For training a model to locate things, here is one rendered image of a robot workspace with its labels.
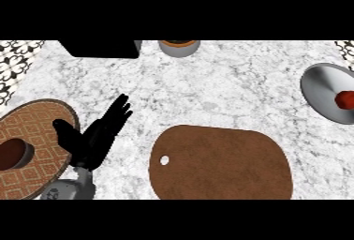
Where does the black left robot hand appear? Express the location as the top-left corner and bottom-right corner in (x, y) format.
(52, 93), (134, 172)

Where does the brown wooden cutting board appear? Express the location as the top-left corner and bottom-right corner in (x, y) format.
(147, 124), (295, 201)

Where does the grey metal pan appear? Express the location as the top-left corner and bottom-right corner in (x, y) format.
(298, 62), (354, 125)

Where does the red bell pepper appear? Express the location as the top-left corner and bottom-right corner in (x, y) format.
(333, 90), (354, 111)

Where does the round brown patterned placemat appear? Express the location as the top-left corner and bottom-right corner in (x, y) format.
(0, 98), (81, 201)

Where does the dark brown bowl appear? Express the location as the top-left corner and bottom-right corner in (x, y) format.
(0, 138), (35, 172)

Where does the black appliance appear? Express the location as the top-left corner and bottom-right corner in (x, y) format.
(56, 40), (144, 59)

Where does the grey pot with orange rim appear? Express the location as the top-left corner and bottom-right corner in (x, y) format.
(158, 40), (202, 58)

